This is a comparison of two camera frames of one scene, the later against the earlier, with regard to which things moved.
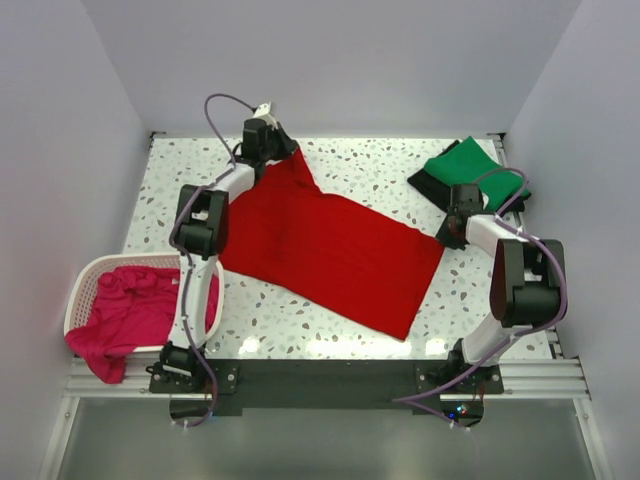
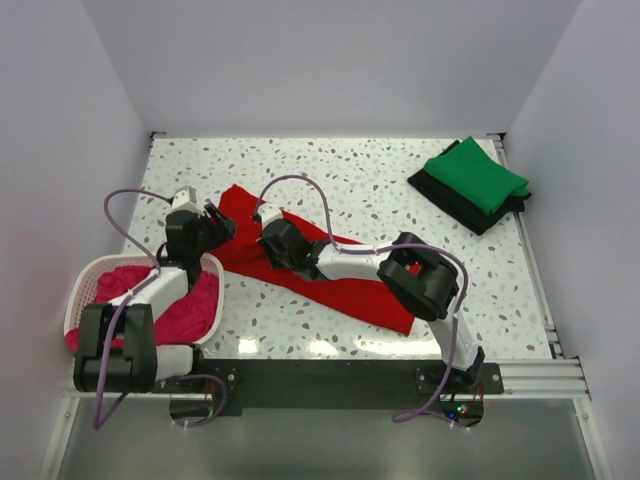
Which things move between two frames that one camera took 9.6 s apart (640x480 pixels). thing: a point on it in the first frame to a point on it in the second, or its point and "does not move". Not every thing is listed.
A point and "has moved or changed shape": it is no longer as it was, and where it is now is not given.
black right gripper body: x=449 y=208 to x=277 y=261
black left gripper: x=287 y=145 to x=223 y=227
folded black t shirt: x=438 y=193 does not move
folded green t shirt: x=468 y=163 does not move
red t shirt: x=364 y=260 has moved or changed shape
